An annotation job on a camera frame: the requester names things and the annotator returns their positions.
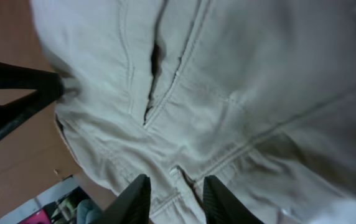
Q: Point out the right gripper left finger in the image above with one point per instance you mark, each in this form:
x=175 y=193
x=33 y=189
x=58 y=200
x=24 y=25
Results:
x=132 y=205

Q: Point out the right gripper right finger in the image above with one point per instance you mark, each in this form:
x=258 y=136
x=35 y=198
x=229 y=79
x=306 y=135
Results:
x=222 y=207

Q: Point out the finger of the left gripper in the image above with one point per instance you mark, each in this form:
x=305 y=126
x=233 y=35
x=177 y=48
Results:
x=47 y=87

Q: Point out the beige shorts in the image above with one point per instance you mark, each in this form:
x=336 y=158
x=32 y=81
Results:
x=260 y=93

